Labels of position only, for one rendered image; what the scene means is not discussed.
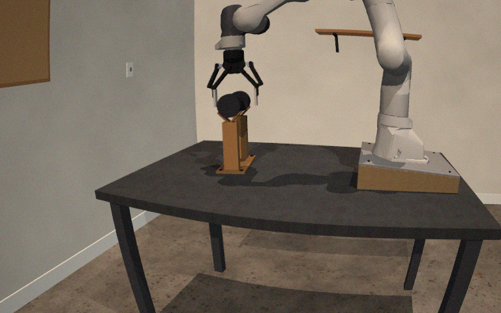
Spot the dark grey dumbbell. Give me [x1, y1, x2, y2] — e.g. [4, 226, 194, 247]
[217, 91, 251, 118]

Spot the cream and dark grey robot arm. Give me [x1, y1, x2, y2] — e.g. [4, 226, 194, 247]
[215, 0, 429, 164]

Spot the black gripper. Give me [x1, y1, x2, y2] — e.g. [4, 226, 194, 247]
[207, 50, 264, 107]

